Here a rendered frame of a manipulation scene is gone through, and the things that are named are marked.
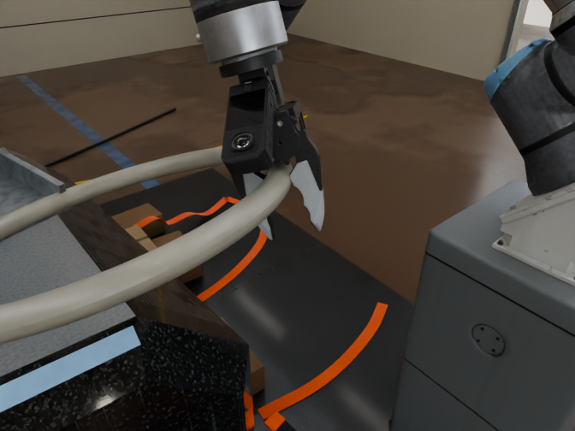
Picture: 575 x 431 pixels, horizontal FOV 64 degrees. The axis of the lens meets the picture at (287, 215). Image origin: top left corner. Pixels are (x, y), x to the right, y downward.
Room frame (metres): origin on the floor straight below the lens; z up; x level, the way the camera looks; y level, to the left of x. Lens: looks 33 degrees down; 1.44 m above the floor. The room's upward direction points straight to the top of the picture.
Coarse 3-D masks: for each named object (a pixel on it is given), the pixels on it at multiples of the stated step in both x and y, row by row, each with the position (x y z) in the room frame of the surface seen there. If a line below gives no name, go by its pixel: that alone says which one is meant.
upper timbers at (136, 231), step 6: (126, 228) 1.75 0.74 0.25; (132, 228) 1.75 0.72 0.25; (138, 228) 1.75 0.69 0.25; (132, 234) 1.71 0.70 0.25; (138, 234) 1.71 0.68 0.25; (144, 234) 1.71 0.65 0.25; (138, 240) 1.67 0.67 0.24; (144, 240) 1.66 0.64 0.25; (150, 240) 1.66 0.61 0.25; (144, 246) 1.61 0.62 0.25; (150, 246) 1.61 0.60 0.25; (156, 246) 1.62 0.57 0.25
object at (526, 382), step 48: (528, 192) 1.03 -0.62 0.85; (432, 240) 0.85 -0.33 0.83; (480, 240) 0.82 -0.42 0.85; (432, 288) 0.83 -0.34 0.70; (480, 288) 0.74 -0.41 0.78; (528, 288) 0.68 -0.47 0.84; (432, 336) 0.81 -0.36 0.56; (480, 336) 0.72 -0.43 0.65; (528, 336) 0.65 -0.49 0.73; (432, 384) 0.78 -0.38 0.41; (480, 384) 0.70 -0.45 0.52; (528, 384) 0.63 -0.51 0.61
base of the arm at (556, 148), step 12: (564, 132) 0.82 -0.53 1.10; (540, 144) 0.84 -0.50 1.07; (552, 144) 0.82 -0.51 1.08; (564, 144) 0.81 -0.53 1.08; (528, 156) 0.86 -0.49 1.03; (540, 156) 0.83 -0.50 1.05; (552, 156) 0.81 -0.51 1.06; (564, 156) 0.80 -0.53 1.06; (528, 168) 0.86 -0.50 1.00; (540, 168) 0.82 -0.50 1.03; (552, 168) 0.80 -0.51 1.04; (564, 168) 0.78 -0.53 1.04; (528, 180) 0.86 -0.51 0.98; (540, 180) 0.81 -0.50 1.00; (552, 180) 0.79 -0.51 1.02; (564, 180) 0.77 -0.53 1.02; (540, 192) 0.81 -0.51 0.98
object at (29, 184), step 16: (0, 160) 0.76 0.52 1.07; (16, 160) 0.73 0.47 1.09; (0, 176) 0.75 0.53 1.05; (16, 176) 0.73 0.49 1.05; (32, 176) 0.70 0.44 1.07; (48, 176) 0.68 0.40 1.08; (0, 192) 0.69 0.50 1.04; (16, 192) 0.69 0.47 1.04; (32, 192) 0.70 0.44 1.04; (48, 192) 0.67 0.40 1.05; (0, 208) 0.65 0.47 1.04; (16, 208) 0.65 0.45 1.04; (32, 224) 0.60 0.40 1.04; (0, 240) 0.56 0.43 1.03
